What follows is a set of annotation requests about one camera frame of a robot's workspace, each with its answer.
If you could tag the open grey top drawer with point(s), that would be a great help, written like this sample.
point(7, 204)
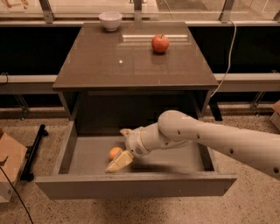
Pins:
point(79, 172)

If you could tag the orange fruit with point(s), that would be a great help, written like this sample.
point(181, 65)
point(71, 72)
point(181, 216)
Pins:
point(113, 152)

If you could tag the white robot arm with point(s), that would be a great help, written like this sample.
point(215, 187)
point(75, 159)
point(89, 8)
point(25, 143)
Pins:
point(174, 129)

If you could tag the black metal bar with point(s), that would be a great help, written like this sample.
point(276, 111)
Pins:
point(27, 175)

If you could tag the cardboard box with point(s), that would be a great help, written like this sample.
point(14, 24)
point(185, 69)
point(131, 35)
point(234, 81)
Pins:
point(12, 157)

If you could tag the grey cabinet with glossy top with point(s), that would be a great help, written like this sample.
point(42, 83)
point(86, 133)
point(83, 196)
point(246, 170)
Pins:
point(122, 62)

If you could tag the white bowl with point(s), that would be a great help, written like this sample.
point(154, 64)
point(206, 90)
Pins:
point(111, 20)

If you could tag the red apple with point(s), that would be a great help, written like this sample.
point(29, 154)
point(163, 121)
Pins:
point(160, 43)

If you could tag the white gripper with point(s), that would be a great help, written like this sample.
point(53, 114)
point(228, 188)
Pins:
point(134, 143)

